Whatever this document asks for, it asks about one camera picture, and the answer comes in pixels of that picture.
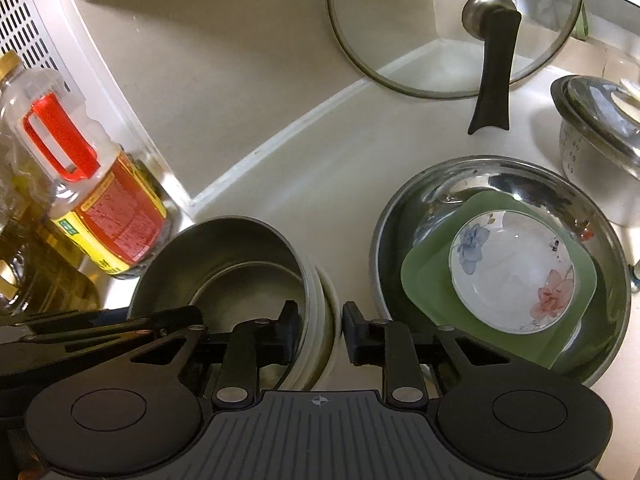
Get white spoon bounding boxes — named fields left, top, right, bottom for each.
left=612, top=79, right=640, bottom=127

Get red-handled cooking oil bottle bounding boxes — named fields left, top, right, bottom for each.
left=0, top=51, right=172, bottom=280

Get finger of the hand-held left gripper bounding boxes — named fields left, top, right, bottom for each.
left=65, top=332, right=167, bottom=357
left=20, top=305, right=203, bottom=344

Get large steel basin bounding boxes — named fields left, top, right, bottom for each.
left=370, top=155, right=632, bottom=389

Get green utensil handle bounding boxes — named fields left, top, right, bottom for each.
left=572, top=4, right=592, bottom=41

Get white vented appliance panel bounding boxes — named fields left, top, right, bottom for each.
left=0, top=0, right=88, bottom=98

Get green square plate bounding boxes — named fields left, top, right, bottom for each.
left=400, top=190, right=599, bottom=376

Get glass pot lid black handle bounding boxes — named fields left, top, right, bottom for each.
left=325, top=0, right=586, bottom=135

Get steel pot with measuring marks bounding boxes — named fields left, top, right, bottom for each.
left=557, top=120, right=640, bottom=228

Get white bowl with steel lining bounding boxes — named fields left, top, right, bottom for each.
left=310, top=265, right=337, bottom=392
left=129, top=216, right=322, bottom=391

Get large clear cooking oil bottle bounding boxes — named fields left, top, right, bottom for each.
left=0, top=160, right=102, bottom=317

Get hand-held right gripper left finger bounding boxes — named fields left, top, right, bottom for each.
left=106, top=300, right=302, bottom=408

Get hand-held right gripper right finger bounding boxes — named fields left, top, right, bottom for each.
left=341, top=301, right=507, bottom=406

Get floral white plate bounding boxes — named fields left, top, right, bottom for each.
left=448, top=210, right=576, bottom=335

